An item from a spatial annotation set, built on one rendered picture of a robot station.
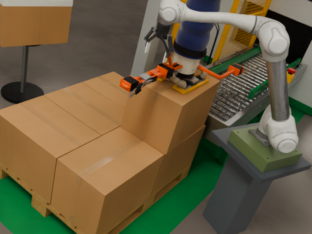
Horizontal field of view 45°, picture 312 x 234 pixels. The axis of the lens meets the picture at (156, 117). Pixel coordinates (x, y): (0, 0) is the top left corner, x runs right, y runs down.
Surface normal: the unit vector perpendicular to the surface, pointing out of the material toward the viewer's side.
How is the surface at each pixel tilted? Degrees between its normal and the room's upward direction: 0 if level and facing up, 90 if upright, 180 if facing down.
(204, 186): 0
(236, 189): 90
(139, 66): 90
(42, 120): 0
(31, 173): 90
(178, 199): 0
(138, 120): 90
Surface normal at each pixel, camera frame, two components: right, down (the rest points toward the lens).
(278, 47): -0.07, 0.43
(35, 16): 0.62, 0.55
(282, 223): 0.24, -0.82
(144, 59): -0.57, 0.31
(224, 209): -0.83, 0.11
